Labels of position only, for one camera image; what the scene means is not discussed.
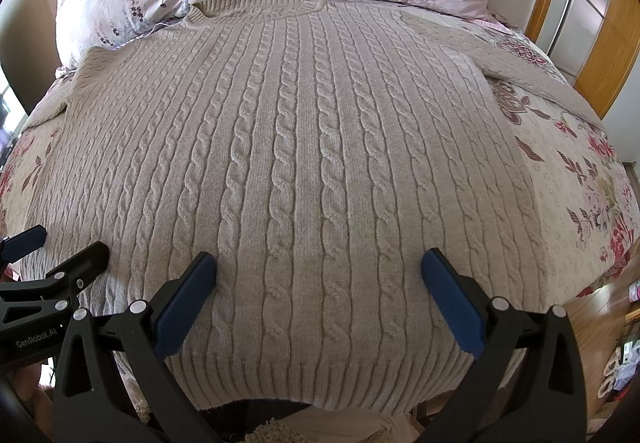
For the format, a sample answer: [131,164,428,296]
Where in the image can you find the beige cable knit sweater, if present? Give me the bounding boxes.
[1,0,597,414]

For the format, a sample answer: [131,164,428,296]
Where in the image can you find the white slippers on floor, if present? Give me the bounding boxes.
[597,347,620,399]

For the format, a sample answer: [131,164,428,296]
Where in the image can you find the cream floral bed sheet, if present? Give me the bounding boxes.
[0,17,640,299]

